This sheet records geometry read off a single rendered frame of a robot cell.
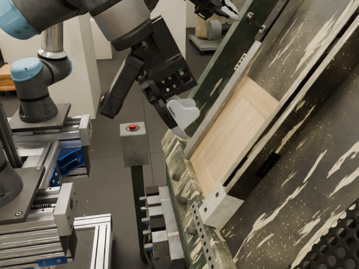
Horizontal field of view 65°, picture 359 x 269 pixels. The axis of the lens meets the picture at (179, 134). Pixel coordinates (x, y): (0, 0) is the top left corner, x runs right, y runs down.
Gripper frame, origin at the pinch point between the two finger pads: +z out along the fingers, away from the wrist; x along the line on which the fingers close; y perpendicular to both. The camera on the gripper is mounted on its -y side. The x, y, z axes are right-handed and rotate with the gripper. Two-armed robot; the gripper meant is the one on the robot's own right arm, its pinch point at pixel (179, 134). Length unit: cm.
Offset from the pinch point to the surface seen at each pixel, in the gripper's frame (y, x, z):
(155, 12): 13, 422, 43
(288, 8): 47, 51, 7
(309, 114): 29.1, 13.1, 20.9
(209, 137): 3, 47, 36
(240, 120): 15.6, 36.7, 29.1
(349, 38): 42.1, 13.4, 6.9
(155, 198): -28, 42, 47
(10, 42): -207, 442, -25
